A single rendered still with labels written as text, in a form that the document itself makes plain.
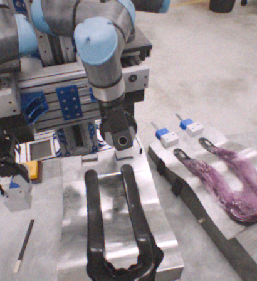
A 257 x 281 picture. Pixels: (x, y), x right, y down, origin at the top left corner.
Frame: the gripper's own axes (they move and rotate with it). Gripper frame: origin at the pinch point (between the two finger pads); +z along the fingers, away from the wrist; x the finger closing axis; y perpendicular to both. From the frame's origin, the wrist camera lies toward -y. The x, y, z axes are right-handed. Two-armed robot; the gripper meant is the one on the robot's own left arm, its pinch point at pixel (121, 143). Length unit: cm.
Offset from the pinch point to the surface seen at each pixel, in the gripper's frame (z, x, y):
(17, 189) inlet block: -6.9, 27.6, -10.7
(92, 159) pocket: 6.4, 10.7, 0.7
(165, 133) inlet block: 10.8, -15.7, 6.9
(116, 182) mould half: 3.8, 4.2, -10.2
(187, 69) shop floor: 133, -90, 166
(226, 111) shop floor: 123, -101, 88
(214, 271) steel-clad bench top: 11.6, -15.9, -36.7
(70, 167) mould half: 2.7, 16.9, -2.5
